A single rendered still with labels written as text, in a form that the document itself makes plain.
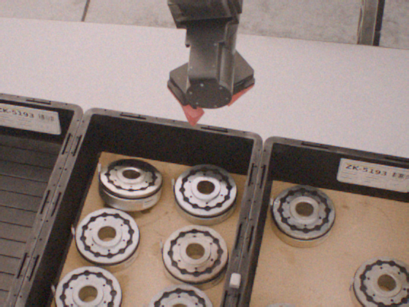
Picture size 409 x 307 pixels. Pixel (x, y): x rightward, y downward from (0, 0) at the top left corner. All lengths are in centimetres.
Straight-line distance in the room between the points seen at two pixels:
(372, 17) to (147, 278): 92
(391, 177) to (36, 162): 60
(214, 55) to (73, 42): 86
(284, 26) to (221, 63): 186
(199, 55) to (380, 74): 84
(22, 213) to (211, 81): 53
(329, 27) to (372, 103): 117
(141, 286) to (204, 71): 45
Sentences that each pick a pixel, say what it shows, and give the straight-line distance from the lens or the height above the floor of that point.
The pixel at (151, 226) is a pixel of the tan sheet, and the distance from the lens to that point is 139.
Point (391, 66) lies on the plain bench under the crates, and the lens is 183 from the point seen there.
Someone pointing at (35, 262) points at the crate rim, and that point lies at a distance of 126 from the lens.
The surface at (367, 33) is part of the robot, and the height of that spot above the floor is 62.
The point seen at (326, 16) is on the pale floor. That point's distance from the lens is 294.
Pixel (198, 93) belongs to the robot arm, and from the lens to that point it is 103.
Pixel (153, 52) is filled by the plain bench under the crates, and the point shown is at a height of 70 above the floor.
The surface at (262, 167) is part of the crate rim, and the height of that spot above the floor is 93.
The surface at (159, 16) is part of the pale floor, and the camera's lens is 291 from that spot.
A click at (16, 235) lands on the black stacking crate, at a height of 83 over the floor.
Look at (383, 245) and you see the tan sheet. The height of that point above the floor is 83.
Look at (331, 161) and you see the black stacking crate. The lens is 139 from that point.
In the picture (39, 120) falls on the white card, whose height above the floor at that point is 89.
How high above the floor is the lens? 200
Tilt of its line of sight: 54 degrees down
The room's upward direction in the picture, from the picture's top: 3 degrees counter-clockwise
